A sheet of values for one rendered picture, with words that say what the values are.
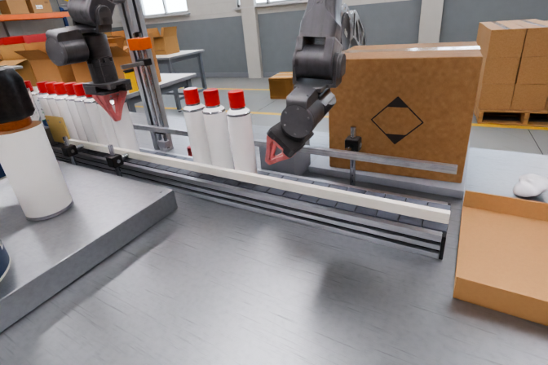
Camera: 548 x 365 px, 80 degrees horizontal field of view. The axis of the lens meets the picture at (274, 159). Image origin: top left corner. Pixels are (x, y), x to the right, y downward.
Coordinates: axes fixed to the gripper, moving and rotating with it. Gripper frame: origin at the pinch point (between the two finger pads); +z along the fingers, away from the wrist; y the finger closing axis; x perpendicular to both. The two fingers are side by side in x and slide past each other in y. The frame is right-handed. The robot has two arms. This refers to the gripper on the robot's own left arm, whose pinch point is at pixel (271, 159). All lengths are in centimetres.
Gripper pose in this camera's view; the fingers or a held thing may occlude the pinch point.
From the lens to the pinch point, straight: 71.3
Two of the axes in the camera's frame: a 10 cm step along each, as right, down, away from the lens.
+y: -4.9, 4.0, -7.7
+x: 7.2, 6.9, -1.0
